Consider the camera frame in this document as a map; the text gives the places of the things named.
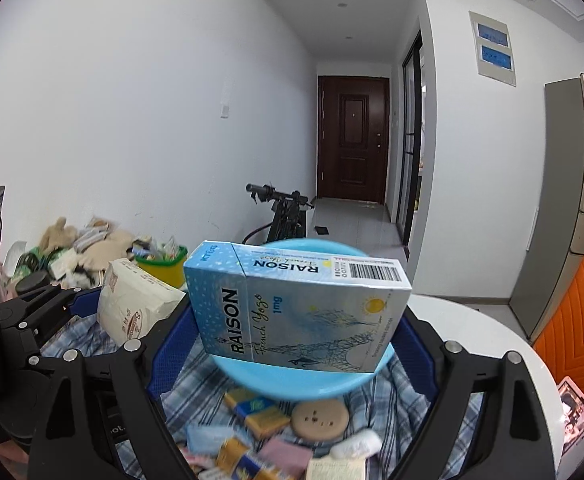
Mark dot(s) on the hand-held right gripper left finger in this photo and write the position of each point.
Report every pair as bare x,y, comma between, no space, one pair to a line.
174,350

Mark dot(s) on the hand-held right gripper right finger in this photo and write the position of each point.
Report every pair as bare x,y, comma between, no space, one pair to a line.
414,355

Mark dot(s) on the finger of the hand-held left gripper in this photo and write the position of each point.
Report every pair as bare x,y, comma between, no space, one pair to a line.
79,303
24,347

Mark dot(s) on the clear plastic packet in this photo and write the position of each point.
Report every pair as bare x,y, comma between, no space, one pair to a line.
282,320

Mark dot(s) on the blue plastic basin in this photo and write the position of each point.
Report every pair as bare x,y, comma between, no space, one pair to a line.
292,386

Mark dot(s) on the black and white fur toy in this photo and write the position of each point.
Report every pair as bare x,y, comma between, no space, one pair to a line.
79,275

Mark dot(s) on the white paper bag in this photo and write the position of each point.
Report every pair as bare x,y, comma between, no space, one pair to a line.
132,305

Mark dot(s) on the blue plaid cloth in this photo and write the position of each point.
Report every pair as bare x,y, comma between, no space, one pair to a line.
207,400

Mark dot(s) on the beige plush toy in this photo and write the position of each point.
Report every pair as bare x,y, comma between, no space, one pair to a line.
59,235
114,246

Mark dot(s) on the yellow-green plastic bin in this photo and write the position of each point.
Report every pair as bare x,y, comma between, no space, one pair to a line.
164,272

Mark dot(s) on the light blue folded cloth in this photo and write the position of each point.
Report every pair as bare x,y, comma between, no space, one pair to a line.
207,440

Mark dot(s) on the yellow and blue packet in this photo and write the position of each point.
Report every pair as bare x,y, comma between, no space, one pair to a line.
254,410
242,462

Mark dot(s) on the white fluffy pad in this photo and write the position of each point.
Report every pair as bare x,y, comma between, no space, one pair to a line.
357,445

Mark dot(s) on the round wooden disc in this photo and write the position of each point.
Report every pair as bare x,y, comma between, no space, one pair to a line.
319,420

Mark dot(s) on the beige printed card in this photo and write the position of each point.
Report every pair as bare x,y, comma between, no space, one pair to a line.
334,470

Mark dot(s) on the black item on floor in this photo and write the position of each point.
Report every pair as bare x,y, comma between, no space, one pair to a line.
321,231

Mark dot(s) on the orange quilted chair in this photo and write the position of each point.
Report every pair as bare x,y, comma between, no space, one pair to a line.
577,320

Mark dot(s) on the black folding bicycle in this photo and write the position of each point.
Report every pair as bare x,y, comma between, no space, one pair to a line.
284,220

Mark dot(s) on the pink box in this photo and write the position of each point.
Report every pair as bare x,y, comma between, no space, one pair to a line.
579,410

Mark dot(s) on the black-framed glass sliding door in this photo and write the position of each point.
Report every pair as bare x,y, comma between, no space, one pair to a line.
412,160

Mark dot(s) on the gold and grey refrigerator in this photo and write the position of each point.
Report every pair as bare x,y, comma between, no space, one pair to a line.
557,210

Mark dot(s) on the dark brown entrance door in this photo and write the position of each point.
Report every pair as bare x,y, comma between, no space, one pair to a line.
352,150

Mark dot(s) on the grey wall panel blue windows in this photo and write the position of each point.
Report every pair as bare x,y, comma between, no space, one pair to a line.
492,47

